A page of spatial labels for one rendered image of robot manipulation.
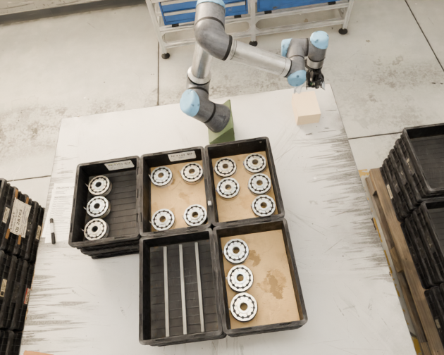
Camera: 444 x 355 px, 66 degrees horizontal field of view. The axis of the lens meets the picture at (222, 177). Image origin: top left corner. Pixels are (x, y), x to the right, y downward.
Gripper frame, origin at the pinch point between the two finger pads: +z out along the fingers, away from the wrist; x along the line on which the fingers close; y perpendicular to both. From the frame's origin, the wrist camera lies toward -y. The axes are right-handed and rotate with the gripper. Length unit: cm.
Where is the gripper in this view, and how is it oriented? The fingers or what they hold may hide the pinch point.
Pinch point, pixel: (308, 90)
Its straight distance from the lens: 184.5
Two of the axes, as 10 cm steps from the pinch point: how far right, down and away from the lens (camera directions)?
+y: 0.8, 8.8, -4.7
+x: 9.9, -1.2, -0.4
